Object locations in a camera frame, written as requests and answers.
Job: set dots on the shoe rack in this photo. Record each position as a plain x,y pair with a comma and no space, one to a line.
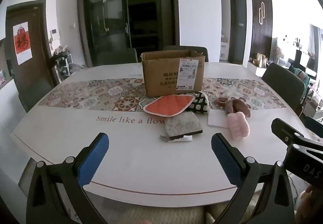
64,68

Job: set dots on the dark glass sliding door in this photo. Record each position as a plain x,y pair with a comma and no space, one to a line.
126,11

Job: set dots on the grey patterned pot holder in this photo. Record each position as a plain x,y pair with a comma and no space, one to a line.
183,124

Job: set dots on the person's right hand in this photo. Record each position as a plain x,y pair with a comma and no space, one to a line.
311,205

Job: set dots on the white shelf unit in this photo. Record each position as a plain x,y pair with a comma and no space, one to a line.
224,48

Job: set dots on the dark dining chair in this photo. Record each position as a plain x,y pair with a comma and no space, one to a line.
199,52
284,85

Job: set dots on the wall intercom panel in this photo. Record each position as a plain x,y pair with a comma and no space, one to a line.
53,36

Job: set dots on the patterned table runner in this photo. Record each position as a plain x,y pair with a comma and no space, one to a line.
101,95

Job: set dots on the black green-patterned cloth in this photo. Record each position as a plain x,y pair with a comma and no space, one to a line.
199,104

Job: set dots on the white side cabinet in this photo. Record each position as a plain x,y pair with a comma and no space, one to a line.
256,69

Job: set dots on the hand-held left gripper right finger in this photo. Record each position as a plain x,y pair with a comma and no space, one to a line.
227,160

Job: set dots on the cardboard box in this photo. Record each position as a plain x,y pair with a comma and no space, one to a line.
157,72

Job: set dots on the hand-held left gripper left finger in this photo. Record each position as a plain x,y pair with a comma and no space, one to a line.
93,160

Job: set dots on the brown wooden door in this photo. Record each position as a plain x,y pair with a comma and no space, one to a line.
27,72

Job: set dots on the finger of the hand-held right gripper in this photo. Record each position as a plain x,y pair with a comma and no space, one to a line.
285,129

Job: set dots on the white cloth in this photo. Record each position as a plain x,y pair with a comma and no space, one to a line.
218,119

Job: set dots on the dark interior door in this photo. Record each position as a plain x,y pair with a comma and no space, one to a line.
238,29

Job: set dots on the mauve towel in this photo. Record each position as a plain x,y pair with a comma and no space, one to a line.
237,106

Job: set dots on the red and white door poster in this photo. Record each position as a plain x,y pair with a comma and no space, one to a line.
22,42

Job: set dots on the dark slatted wall panel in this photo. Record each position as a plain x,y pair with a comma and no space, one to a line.
261,37

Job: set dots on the gold wall ornament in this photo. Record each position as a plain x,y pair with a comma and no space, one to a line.
262,13

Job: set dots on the orange quilted pot holder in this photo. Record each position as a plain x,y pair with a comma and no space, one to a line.
167,105

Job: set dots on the plush toy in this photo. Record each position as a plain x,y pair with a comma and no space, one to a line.
61,49

